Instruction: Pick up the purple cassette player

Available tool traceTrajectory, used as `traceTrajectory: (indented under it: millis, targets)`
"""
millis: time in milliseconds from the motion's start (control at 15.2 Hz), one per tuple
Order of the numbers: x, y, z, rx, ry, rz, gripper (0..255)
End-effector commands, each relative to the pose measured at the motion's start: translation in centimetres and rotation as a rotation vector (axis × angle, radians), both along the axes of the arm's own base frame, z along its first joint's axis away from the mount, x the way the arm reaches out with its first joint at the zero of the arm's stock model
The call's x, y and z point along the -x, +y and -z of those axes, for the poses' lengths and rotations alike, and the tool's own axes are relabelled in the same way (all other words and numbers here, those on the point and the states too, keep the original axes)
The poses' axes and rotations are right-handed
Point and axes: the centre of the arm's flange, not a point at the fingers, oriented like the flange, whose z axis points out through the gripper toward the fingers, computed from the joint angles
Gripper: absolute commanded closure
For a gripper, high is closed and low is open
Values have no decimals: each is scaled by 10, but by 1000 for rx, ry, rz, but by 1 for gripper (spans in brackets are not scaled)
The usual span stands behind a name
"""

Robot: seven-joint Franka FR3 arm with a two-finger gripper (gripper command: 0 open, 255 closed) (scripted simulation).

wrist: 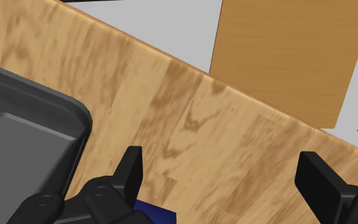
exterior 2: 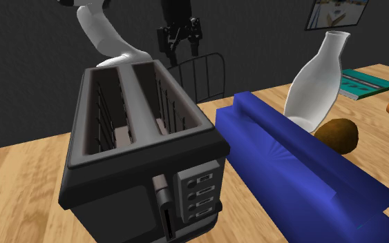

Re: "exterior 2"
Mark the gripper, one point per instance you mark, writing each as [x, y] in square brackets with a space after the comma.
[176, 11]

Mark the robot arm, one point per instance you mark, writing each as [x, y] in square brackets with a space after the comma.
[94, 32]

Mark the black two-slot toaster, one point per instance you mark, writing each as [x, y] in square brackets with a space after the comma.
[137, 154]

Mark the white vase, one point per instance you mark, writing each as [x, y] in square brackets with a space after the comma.
[313, 84]

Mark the blue long box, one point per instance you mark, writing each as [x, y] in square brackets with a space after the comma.
[281, 168]

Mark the brown kiwi fruit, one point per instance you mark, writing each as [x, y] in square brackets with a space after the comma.
[339, 136]

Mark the teal book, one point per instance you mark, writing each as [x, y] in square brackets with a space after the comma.
[366, 84]

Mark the wooden table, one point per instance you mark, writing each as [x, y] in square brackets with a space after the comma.
[22, 188]

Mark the framed wall picture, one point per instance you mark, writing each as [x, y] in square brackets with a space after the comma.
[337, 13]

